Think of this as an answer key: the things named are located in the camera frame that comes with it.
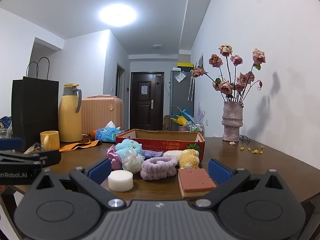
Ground yellow toy on pile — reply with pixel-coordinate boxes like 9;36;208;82
170;115;188;126

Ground blue plush toy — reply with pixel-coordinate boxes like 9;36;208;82
115;139;143;160

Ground dark brown door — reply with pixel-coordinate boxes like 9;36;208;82
130;72;164;131

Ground pink ceramic vase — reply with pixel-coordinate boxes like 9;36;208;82
221;101;243;142

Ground pink satin scrunchie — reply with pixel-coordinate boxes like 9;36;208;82
106;145;123;170

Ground blue tissue pack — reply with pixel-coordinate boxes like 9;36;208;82
95;121;123;142

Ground colourful snack packet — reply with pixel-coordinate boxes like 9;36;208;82
23;142;44;154

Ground yellow white plush toy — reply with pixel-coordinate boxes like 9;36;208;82
162;149;200;169

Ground yellow petals on table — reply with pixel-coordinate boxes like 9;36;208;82
240;146;264;155

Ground purple fluffy headband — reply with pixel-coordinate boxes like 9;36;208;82
140;157;177;180

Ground orange strap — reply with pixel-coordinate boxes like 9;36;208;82
58;138;103;153

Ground pink ribbed suitcase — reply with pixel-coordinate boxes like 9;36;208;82
81;95;124;134

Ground red yellow sponge block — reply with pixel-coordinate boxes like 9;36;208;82
178;168;216;199

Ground white round sponge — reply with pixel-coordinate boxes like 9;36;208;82
107;170;133;192

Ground orange fruit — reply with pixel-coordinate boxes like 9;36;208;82
90;129;96;140

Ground metal trolley rack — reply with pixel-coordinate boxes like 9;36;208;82
186;121;203;133

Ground lavender cloth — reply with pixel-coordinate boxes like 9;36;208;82
142;150;163;160

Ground dried pink rose bouquet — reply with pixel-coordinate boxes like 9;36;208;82
188;44;266;103

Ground white mesh bath ball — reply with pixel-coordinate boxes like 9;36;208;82
122;152;145;174

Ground yellow box on refrigerator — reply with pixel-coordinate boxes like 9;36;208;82
177;62;194;68

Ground grey refrigerator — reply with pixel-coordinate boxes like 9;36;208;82
169;67;194;117

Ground black paper bag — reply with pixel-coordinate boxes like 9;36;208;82
11;76;59;152

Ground red cardboard box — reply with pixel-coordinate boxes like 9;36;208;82
116;129;205;161

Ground ceiling lamp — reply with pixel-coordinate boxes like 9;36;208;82
98;3;138;28

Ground yellow mug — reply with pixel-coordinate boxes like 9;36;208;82
40;131;60;151

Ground yellow thermos jug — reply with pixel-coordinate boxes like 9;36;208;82
59;83;82;142

